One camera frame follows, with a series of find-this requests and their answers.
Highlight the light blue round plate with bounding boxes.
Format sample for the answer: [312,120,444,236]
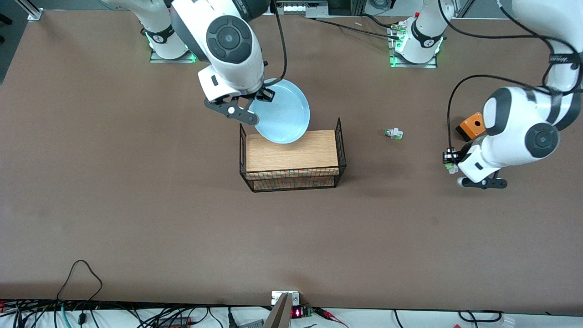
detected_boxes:
[249,78,312,145]

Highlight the white power strip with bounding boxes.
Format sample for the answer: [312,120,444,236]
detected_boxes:
[275,0,329,15]

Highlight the red clip test lead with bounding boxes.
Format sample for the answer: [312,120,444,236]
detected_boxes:
[313,307,350,328]

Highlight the black power adapter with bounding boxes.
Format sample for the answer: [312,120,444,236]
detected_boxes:
[156,316,193,328]

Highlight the orange button enclosure box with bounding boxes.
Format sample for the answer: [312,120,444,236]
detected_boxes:
[455,111,486,142]

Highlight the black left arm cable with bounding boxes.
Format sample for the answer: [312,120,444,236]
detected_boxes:
[436,0,583,154]

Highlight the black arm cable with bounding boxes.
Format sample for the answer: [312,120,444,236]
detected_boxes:
[436,0,583,154]
[271,0,289,83]

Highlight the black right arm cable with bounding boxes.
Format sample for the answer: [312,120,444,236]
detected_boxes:
[271,0,289,83]

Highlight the black wire rack wooden shelf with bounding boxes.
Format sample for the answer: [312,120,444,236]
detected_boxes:
[239,117,347,193]

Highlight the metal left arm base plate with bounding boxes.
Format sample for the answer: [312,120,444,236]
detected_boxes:
[388,22,439,69]

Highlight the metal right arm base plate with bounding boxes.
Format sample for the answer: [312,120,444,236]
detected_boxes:
[149,27,198,64]

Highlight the long black table cable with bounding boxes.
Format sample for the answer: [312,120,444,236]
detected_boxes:
[314,16,402,39]

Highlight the flat black cable loop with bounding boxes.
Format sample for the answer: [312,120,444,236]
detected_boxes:
[457,309,504,323]

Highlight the small metal bracket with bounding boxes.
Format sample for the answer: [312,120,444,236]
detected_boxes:
[271,290,302,307]

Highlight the grey camera pole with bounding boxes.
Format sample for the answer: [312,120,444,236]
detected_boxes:
[263,292,293,328]

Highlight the aluminium frame profile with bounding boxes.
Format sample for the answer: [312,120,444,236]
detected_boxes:
[14,0,44,22]

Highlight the thin black looped cable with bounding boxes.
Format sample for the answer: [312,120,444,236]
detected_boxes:
[56,259,103,302]

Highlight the tangled black cable bundle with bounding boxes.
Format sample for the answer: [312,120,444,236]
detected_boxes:
[0,298,227,328]

